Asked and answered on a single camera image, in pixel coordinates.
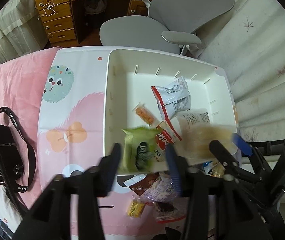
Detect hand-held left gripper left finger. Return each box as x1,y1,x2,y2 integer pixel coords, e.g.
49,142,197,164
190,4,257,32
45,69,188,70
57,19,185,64
13,142,122,240

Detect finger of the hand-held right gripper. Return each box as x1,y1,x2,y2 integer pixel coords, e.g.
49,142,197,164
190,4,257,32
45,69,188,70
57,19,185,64
232,133,273,175
209,140,261,183

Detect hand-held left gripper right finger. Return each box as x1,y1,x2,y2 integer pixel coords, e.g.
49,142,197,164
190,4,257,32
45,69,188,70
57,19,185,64
166,144,265,240

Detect green snack packet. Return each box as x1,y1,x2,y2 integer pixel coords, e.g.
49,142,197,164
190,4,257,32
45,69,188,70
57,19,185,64
121,126,160,172

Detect clear purple print snack packet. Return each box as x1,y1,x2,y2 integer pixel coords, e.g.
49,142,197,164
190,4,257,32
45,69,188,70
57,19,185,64
140,177,180,203

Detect large clear rice cake packet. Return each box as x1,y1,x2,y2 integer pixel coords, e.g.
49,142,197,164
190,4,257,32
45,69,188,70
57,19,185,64
176,107,238,160

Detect red and white snack packet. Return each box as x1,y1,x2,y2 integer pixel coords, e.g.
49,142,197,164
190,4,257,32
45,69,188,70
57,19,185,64
155,120,183,163

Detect dark brown snack packet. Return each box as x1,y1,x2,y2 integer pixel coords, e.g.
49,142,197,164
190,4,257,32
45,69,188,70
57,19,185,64
123,172,163,197

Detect white and yellow snack packet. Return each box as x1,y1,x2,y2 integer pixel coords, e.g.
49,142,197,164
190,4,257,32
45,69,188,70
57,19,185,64
126,199,146,218

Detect small orange candy packet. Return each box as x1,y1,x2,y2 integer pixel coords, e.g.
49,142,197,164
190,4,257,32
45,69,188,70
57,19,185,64
132,102,159,127

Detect white plastic storage bin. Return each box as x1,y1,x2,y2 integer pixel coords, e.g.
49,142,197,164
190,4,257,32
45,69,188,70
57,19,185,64
103,49,238,175

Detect white packet with red edge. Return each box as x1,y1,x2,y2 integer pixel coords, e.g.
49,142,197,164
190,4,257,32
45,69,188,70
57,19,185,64
150,76,191,120

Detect pale round pastry packet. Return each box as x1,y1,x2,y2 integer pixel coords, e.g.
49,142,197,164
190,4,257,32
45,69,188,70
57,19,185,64
211,164,226,178

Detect dark red snack packet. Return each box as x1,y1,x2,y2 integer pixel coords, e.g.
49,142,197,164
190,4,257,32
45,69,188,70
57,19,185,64
153,200,186,223

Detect person's black trousers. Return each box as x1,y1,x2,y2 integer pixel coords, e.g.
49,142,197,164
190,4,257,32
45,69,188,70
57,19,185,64
155,226,190,240

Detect cartoon printed table mat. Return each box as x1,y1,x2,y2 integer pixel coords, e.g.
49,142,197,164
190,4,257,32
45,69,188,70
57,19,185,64
37,46,240,238

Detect white leaf print curtain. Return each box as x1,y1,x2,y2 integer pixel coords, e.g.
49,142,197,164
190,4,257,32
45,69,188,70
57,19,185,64
190,0,285,205

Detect printed white cloth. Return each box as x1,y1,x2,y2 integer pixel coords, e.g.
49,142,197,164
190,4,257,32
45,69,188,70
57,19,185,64
0,177,25,240

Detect pink blanket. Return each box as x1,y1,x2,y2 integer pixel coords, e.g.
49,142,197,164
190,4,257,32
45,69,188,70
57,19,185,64
0,46,63,240

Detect grey office chair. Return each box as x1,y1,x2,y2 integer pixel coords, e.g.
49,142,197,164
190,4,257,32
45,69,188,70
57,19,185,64
100,0,235,57

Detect white plastic bag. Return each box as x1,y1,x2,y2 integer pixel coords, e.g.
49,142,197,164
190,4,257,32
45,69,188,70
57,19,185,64
84,0,108,14

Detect wooden desk with drawers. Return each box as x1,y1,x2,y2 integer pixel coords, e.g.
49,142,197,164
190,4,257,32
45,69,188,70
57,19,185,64
34,0,165,47

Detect white charging cable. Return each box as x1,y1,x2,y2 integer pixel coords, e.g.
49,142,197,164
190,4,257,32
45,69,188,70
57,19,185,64
36,0,58,20

